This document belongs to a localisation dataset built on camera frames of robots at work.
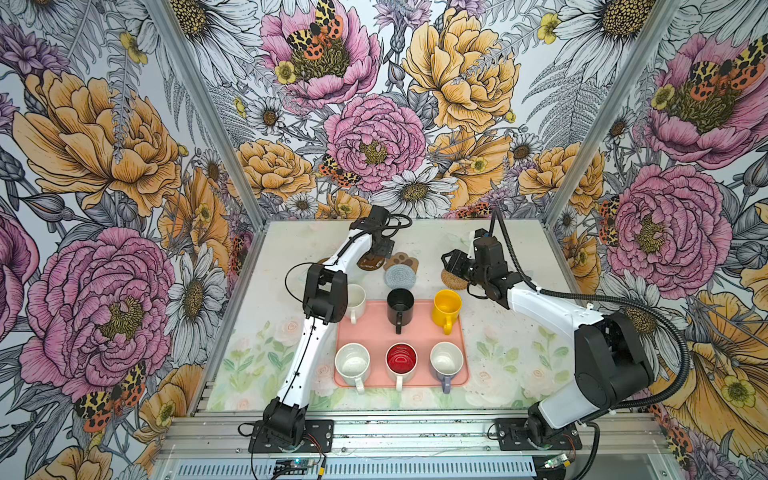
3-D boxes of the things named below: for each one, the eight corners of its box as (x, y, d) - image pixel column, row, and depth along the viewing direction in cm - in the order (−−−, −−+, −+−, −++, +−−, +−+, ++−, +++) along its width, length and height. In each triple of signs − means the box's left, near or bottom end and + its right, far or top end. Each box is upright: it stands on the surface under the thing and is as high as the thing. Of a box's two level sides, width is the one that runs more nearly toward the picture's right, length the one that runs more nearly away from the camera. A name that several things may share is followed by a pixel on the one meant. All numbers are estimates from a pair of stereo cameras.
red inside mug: (376, 374, 85) (374, 365, 79) (398, 346, 90) (398, 336, 84) (399, 394, 82) (400, 385, 76) (421, 364, 87) (423, 354, 81)
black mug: (387, 333, 93) (387, 318, 86) (387, 304, 100) (387, 288, 92) (413, 333, 93) (415, 318, 86) (412, 304, 100) (413, 288, 92)
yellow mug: (434, 337, 92) (437, 323, 85) (431, 303, 100) (434, 286, 93) (460, 337, 92) (466, 323, 85) (455, 303, 100) (460, 287, 93)
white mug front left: (336, 399, 81) (330, 388, 74) (341, 355, 89) (336, 342, 81) (368, 399, 81) (366, 388, 74) (370, 355, 89) (368, 342, 81)
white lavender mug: (431, 393, 82) (434, 383, 76) (428, 353, 89) (431, 341, 83) (461, 393, 82) (467, 383, 76) (456, 353, 89) (461, 341, 83)
